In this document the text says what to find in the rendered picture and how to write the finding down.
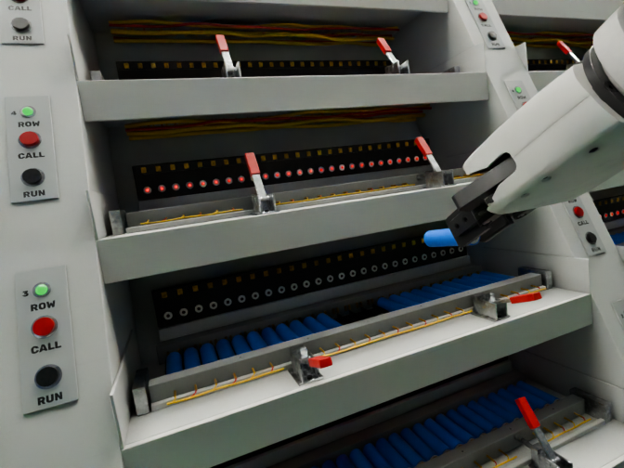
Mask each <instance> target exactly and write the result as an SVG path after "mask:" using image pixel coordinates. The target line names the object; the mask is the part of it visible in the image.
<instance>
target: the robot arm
mask: <svg viewBox="0 0 624 468"><path fill-rule="evenodd" d="M623 169H624V3H623V4H622V5H621V6H620V7H619V8H618V9H617V10H616V11H615V12H614V13H613V14H612V15H611V16H610V17H609V18H608V19H607V20H606V22H605V23H604V24H603V25H602V26H601V27H600V28H599V29H598V30H597V31H596V32H595V33H594V36H593V46H592V47H591V48H590V49H589V50H588V51H587V52H586V53H585V55H584V57H583V60H582V63H580V64H577V65H574V66H572V67H571V68H570V69H568V70H567V71H565V72H564V73H563V74H561V75H560V76H559V77H557V78H556V79H555V80H553V81H552V82H551V83H550V84H548V85H547V86H546V87H544V88H543V89H542V90H541V91H539V92H538V94H537V95H535V96H534V97H533V98H532V99H530V100H529V101H528V102H527V103H526V104H525V105H524V106H522V107H521V108H520V109H519V110H518V111H517V112H516V113H515V114H514V115H512V116H511V117H510V118H509V119H508V120H507V121H506V122H505V123H504V124H503V125H502V126H500V127H499V128H498V129H497V130H496V131H495V132H494V133H493V134H492V135H491V136H490V137H489V138H488V139H487V140H486V141H485V142H484V143H483V144H482V145H481V146H480V147H479V148H478V149H477V150H476V151H475V152H474V153H473V154H472V155H471V156H470V157H469V158H468V159H467V160H466V162H465V163H464V165H463V170H464V171H465V173H466V174H467V175H472V174H479V173H485V172H486V173H485V174H483V175H481V176H480V177H478V178H477V179H476V180H475V181H474V182H472V183H471V184H469V185H468V186H466V187H465V188H463V189H461V190H460V191H459V192H457V193H456V194H454V195H453V196H452V198H451V199H452V200H453V201H454V203H455V205H456V207H457V209H456V210H455V211H454V212H453V213H452V214H451V215H450V216H449V217H448V218H447V219H446V223H447V225H448V228H449V230H450V231H451V233H452V235H453V237H454V239H455V241H456V242H457V244H458V246H459V247H460V248H462V247H466V246H467V245H469V244H470V243H471V242H473V241H474V240H476V239H477V238H479V237H480V241H481V242H487V241H489V240H491V239H492V238H494V237H495V236H497V235H498V234H499V233H501V232H502V231H503V230H504V229H506V228H508V227H509V226H510V225H512V224H513V223H514V221H513V220H512V217H513V219H514V220H516V219H519V218H522V217H524V216H526V215H527V214H529V213H530V212H532V211H533V210H535V209H536V208H539V207H542V206H547V205H552V204H556V203H560V202H567V201H570V200H572V199H575V198H577V197H579V196H581V195H582V194H584V193H586V192H588V191H590V190H591V189H594V188H596V187H597V186H599V185H601V184H602V183H604V182H605V181H606V180H608V179H609V178H611V177H612V176H614V175H616V174H617V173H619V172H620V171H622V170H623ZM484 199H485V200H484Z"/></svg>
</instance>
